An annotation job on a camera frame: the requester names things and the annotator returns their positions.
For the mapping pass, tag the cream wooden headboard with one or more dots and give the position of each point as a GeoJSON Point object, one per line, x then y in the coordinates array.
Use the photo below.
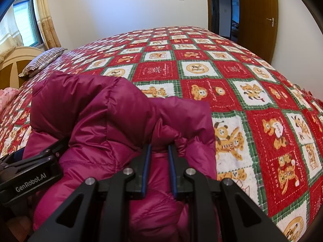
{"type": "Point", "coordinates": [10, 68]}

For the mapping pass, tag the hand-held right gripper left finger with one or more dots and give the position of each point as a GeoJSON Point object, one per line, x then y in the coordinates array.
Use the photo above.
{"type": "Point", "coordinates": [145, 166]}

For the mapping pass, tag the brown wooden door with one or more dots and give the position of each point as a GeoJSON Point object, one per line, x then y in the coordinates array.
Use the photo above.
{"type": "Point", "coordinates": [257, 25]}

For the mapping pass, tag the magenta down jacket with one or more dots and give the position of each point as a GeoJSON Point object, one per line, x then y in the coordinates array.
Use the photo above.
{"type": "Point", "coordinates": [106, 116]}

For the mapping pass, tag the red checkered printed bedspread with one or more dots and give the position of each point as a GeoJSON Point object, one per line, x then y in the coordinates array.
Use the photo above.
{"type": "Point", "coordinates": [227, 85]}

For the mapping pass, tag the window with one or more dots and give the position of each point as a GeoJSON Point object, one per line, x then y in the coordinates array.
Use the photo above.
{"type": "Point", "coordinates": [26, 22]}

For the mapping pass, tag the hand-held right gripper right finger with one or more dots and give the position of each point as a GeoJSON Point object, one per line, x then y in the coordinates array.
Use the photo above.
{"type": "Point", "coordinates": [173, 166]}

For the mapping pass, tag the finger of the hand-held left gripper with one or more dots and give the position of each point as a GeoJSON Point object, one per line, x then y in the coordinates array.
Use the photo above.
{"type": "Point", "coordinates": [54, 148]}

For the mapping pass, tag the striped pillow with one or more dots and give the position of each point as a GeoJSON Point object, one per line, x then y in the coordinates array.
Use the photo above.
{"type": "Point", "coordinates": [41, 61]}

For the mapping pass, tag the pink pillow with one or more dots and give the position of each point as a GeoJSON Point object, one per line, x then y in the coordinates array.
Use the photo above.
{"type": "Point", "coordinates": [8, 98]}

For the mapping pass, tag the brown door frame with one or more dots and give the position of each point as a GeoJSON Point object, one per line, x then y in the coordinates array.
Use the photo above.
{"type": "Point", "coordinates": [209, 7]}

